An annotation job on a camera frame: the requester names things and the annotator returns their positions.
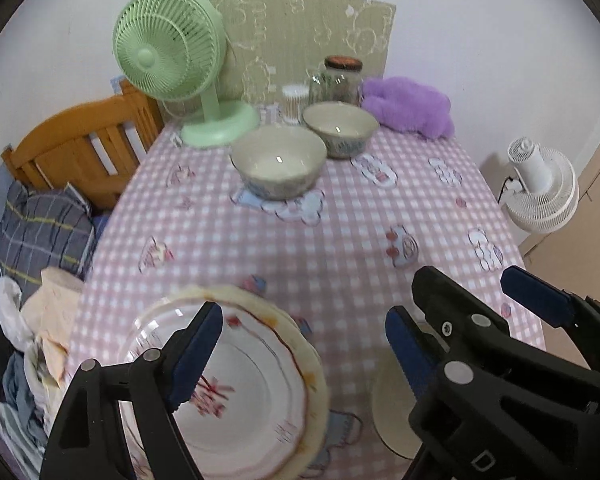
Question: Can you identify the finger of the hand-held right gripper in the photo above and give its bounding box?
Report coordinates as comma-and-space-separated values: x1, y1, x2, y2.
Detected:
411, 266, 512, 361
500, 266, 600, 361

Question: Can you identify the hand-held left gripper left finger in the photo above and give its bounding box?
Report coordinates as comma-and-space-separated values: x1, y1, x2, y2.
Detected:
39, 301, 225, 480

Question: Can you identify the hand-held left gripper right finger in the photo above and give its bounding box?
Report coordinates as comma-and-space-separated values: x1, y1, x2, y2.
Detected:
385, 305, 527, 480

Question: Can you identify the white plate with red pattern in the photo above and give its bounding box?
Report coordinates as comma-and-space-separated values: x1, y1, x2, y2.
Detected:
117, 297, 313, 480

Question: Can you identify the round beige coaster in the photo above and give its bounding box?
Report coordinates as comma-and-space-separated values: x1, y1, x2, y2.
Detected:
372, 345, 433, 461

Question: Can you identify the white desk fan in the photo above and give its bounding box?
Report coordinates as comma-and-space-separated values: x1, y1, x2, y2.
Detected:
500, 136, 580, 233

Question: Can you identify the pink checked tablecloth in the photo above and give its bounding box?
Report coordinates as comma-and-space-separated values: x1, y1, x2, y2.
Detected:
67, 102, 548, 480

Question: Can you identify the cream cloth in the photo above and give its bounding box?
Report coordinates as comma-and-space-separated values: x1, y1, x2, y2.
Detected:
22, 267, 86, 391

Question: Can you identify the blue and white printed coaster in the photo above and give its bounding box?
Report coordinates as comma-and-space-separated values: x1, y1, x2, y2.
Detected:
230, 185, 326, 223

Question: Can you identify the pile of clothes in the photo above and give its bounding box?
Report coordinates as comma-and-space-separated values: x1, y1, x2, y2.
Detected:
0, 350, 56, 461

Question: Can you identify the white plastic bag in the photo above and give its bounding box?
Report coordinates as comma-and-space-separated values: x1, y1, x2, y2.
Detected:
0, 277, 36, 351

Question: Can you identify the plaid grey pillow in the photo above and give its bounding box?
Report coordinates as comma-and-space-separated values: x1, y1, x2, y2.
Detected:
0, 182, 97, 281

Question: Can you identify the purple plush toy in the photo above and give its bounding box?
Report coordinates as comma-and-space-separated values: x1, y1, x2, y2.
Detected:
361, 76, 455, 140

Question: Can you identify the cream bowl with floral print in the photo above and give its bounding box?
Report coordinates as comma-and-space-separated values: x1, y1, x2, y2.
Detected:
230, 126, 327, 200

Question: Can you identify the cream bowl with blue print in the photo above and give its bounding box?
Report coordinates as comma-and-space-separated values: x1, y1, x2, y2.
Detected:
301, 101, 380, 160

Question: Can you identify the glass jar with dark lid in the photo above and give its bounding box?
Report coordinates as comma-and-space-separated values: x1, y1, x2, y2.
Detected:
324, 55, 365, 107

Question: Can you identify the cotton swab container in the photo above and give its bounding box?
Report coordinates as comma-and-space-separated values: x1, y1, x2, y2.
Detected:
281, 85, 311, 125

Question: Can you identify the clear glass cup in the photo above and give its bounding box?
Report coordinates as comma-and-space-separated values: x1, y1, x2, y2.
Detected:
307, 72, 333, 106

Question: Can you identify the green desk fan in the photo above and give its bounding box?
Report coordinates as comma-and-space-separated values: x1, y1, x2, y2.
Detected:
112, 0, 260, 149

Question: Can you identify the green printed backdrop board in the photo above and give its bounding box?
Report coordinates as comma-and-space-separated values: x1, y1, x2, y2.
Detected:
209, 0, 397, 106

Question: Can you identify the black power cable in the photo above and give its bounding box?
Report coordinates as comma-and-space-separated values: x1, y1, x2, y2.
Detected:
497, 172, 523, 206

